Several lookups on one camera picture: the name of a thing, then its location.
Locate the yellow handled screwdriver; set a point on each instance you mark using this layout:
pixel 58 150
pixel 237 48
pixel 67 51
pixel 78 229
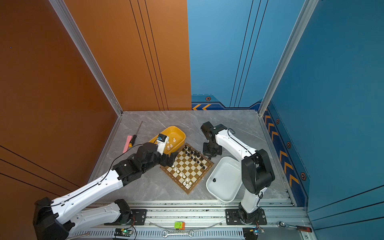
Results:
pixel 134 137

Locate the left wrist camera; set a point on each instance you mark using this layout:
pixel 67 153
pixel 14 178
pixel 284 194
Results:
pixel 161 143

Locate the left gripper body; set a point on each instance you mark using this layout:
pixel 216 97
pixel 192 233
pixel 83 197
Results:
pixel 163 160

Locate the yellow plastic tray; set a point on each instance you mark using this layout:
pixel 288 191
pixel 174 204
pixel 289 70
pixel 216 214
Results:
pixel 173 132

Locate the silver combination wrench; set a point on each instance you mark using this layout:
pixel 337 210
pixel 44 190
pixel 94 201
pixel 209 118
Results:
pixel 167 233

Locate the white chess piece in tray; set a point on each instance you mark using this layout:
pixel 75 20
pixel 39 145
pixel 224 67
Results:
pixel 170 143

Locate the left green circuit board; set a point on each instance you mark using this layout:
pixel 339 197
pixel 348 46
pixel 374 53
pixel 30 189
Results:
pixel 123 233

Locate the wooden chess board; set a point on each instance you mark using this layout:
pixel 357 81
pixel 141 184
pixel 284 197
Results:
pixel 189 168

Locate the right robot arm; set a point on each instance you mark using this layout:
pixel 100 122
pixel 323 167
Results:
pixel 246 167

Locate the orange green small block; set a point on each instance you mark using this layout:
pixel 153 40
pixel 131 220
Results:
pixel 179 225

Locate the aluminium rail frame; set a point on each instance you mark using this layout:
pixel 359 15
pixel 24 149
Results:
pixel 208 219

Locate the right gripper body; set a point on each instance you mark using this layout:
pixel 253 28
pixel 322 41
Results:
pixel 211 150

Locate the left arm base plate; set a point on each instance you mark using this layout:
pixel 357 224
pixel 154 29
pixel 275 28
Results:
pixel 135 217

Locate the green circuit board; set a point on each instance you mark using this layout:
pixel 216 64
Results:
pixel 252 233
pixel 123 233

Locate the red handled ratchet wrench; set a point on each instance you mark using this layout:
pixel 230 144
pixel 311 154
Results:
pixel 299 228

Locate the pink flat tool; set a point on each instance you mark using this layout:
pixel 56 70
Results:
pixel 127 144

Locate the white plastic tray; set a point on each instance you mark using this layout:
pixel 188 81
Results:
pixel 228 180

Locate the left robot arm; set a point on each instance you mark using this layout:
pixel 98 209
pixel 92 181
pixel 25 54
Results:
pixel 57 219

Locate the right green circuit board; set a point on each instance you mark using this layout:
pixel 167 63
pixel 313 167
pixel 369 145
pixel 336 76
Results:
pixel 252 233

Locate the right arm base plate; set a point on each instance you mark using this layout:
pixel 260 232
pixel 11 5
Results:
pixel 241 217

